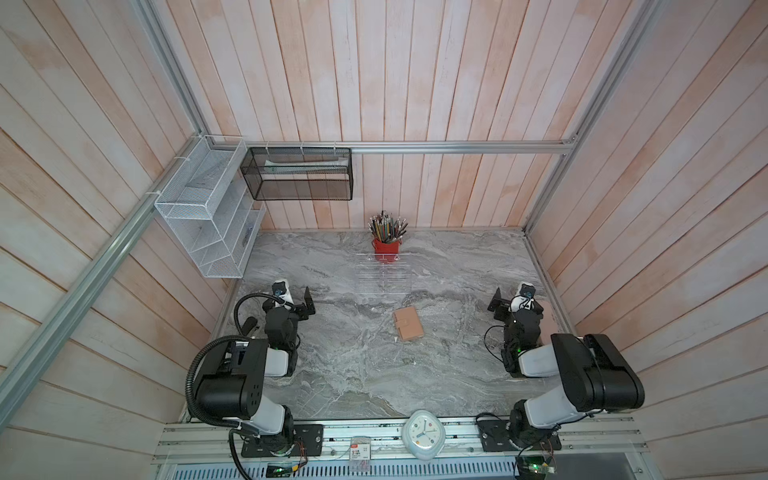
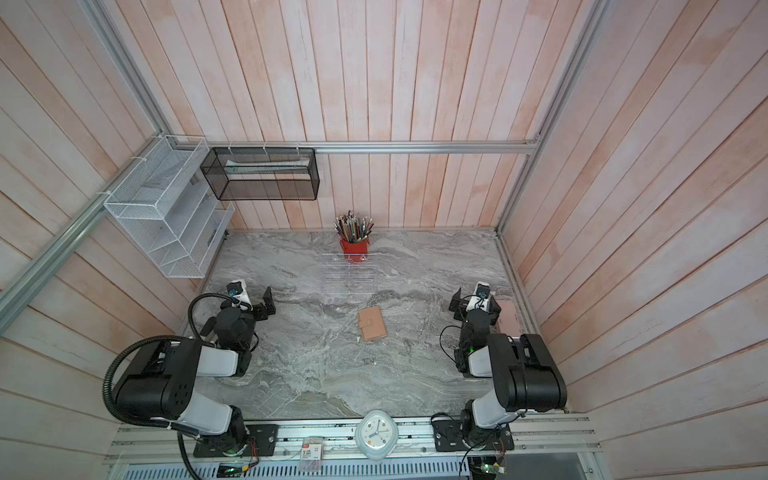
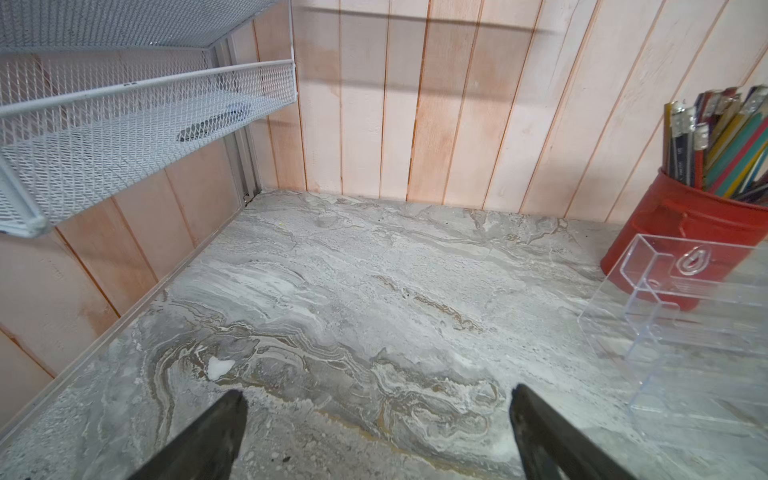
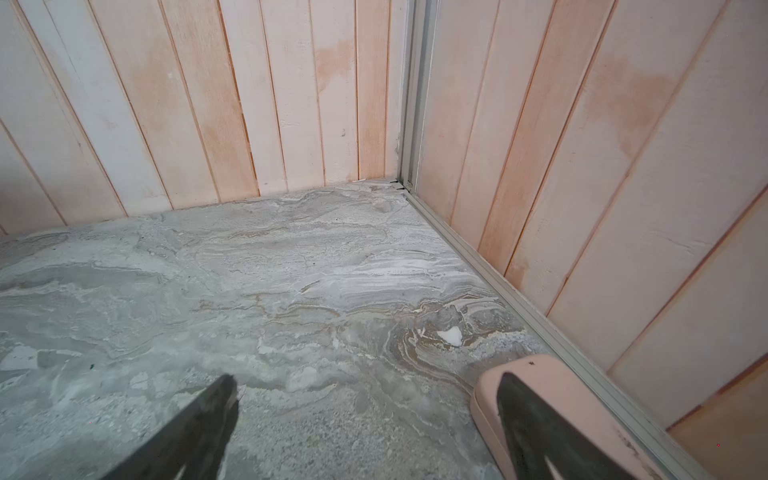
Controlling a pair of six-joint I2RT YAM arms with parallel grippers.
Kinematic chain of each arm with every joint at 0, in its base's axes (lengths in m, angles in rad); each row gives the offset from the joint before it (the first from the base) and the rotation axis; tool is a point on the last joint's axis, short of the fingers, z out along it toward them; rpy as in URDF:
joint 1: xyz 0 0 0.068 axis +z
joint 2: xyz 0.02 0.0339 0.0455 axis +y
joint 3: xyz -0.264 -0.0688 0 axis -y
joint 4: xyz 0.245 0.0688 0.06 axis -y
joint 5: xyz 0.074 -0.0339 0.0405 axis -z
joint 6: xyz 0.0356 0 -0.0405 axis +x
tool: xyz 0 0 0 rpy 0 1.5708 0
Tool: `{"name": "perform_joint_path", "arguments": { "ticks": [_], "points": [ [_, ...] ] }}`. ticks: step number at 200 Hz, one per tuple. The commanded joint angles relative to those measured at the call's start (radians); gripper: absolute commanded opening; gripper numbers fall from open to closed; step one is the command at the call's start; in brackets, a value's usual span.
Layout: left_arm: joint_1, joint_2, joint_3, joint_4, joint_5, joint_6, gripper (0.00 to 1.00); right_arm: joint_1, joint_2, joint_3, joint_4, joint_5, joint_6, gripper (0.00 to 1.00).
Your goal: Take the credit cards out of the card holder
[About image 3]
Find red pencil cup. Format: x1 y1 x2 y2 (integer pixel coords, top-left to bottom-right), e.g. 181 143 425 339
598 173 767 313

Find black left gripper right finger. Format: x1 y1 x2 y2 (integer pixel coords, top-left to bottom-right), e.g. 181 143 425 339
509 383 633 479

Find clear acrylic organizer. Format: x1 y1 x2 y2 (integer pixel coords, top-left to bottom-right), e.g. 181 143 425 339
578 235 767 458

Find black marker in shelf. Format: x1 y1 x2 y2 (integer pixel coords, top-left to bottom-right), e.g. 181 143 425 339
176 104 250 142

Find white wire mesh shelf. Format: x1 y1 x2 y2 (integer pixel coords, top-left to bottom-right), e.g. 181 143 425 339
1 1 297 238

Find bundle of coloured pencils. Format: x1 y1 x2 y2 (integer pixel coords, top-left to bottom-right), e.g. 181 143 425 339
661 84 767 207

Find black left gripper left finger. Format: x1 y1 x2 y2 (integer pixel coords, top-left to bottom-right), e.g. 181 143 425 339
129 389 248 479

